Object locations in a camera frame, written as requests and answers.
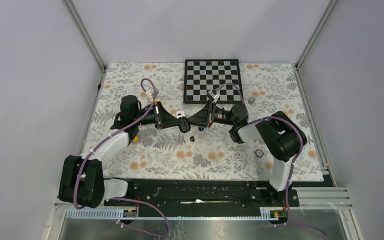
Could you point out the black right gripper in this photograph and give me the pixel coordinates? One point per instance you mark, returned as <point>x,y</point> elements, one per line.
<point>205,117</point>

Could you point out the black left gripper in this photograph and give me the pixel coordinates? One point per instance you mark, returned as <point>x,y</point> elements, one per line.
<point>162,118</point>

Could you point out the white earbud charging case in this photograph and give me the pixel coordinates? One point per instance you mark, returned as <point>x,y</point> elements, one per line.
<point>180,114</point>

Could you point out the black oval earbud case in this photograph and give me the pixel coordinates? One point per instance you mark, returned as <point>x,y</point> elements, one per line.
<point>184,126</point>

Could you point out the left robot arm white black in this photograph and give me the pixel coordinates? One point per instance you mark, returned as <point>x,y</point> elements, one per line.
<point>82,180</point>

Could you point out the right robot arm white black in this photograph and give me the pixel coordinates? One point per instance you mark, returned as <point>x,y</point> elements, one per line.
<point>284,140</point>

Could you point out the floral patterned table mat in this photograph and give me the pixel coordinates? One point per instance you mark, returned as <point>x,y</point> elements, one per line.
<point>169,154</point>

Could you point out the black white checkerboard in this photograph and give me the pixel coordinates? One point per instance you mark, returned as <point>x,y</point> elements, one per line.
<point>203,75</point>

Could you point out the small grey cube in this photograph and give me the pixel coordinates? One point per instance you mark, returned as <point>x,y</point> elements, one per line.
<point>251,100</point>

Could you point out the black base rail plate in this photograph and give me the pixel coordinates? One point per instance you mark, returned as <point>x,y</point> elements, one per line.
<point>180,196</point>

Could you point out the slotted grey cable duct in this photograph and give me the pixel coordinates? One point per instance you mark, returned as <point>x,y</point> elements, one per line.
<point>130,214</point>

